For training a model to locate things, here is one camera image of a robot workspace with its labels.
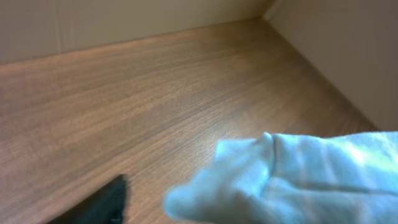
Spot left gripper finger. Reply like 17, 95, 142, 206
47, 174, 128, 224

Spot light blue striped shorts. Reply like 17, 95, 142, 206
164, 132, 397, 223

